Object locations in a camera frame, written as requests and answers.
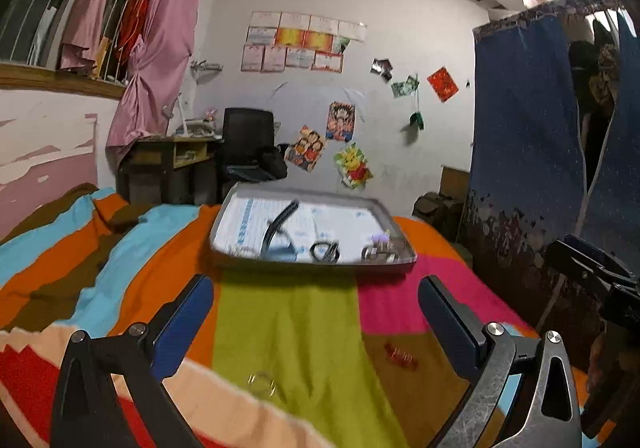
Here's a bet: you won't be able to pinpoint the large silver bangle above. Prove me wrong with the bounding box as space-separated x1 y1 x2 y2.
227 245 260 258

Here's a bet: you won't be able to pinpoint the black hair tie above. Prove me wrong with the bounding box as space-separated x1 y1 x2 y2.
308 240 343 265

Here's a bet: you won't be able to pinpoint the black rhinestone hair clip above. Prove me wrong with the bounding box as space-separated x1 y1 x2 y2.
322 242 340 263

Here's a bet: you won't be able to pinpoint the grey jewelry tray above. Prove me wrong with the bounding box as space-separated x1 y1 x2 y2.
209 183 418 277

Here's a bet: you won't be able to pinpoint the dark blue wardrobe curtain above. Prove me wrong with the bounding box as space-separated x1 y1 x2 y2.
463 0 639 295

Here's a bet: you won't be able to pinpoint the colourful striped bed blanket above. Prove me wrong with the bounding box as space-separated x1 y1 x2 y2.
0 181 616 448

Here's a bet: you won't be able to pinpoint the silver clip with pink gem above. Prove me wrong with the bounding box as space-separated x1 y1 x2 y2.
361 231 404 264

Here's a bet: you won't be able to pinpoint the blue-grey headband in tray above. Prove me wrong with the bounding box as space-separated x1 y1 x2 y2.
259 200 299 263

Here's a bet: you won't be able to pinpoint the wooden desk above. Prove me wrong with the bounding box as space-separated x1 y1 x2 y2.
116 136 224 204

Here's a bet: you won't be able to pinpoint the yellow bear poster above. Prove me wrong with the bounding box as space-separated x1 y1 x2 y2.
333 142 373 189

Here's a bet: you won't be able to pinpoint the black office chair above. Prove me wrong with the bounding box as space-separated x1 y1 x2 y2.
215 108 288 202

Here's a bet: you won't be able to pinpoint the white desk lamp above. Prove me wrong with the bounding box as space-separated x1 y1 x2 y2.
162 93 190 137

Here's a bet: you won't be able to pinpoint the cartoon boy poster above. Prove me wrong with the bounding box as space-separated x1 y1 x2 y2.
326 102 356 142

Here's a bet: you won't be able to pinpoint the cartoon family poster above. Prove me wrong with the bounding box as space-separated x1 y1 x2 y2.
284 126 326 173

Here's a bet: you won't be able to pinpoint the pink curtain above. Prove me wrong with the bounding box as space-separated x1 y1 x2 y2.
60 0 200 154

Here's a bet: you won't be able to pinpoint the red cord bracelet with bead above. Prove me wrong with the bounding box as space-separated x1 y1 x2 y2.
382 342 420 372

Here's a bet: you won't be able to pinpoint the small silver double ring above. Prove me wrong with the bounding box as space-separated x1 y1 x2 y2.
246 371 279 398

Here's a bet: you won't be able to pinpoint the green wall hook ornament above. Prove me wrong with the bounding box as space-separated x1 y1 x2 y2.
409 111 424 131

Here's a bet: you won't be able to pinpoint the red paper wall decoration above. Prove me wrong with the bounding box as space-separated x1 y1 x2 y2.
427 66 459 102

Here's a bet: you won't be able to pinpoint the green wall pictures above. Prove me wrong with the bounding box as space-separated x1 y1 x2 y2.
390 76 420 99

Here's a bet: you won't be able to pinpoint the wall photos cluster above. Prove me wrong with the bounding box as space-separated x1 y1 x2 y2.
370 59 393 82

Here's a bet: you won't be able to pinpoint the wall certificates cluster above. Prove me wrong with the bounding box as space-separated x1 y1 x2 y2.
240 11 368 74

